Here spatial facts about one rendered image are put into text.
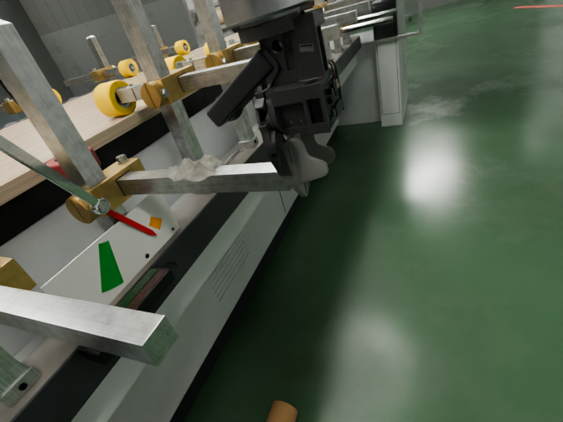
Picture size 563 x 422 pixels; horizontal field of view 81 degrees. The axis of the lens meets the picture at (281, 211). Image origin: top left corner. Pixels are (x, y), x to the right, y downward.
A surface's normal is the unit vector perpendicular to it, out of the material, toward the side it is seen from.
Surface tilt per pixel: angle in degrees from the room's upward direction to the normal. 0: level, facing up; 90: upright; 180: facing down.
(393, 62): 90
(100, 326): 0
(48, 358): 0
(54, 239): 90
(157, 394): 90
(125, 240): 90
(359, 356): 0
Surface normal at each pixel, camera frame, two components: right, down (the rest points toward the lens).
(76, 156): 0.90, 0.00
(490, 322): -0.25, -0.81
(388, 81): -0.35, 0.58
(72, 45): 0.17, 0.50
